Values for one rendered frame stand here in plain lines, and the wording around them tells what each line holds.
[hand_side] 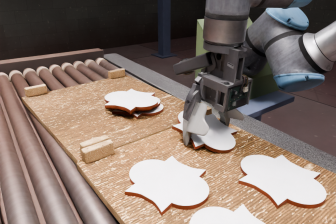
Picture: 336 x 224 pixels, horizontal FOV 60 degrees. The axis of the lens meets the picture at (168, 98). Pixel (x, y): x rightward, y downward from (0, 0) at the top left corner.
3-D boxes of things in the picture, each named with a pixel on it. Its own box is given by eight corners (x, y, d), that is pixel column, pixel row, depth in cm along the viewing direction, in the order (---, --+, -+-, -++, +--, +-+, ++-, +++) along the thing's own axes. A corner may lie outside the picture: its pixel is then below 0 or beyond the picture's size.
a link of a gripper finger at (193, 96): (182, 119, 55) (202, 76, 54) (177, 116, 56) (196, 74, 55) (198, 124, 58) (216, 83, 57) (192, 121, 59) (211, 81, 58)
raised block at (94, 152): (111, 150, 58) (109, 138, 57) (115, 154, 57) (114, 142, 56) (81, 160, 55) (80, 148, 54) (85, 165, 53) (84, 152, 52)
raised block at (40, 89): (46, 92, 88) (44, 83, 87) (48, 93, 87) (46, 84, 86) (25, 96, 85) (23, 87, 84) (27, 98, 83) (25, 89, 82)
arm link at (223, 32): (195, 15, 51) (226, 13, 56) (193, 41, 53) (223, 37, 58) (227, 22, 46) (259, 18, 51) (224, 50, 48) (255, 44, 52)
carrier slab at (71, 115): (126, 78, 105) (125, 74, 104) (208, 117, 75) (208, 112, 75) (22, 102, 85) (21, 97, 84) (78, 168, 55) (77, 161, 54)
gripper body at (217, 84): (221, 117, 52) (230, 50, 47) (189, 100, 58) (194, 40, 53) (249, 107, 56) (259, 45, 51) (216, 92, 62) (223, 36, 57)
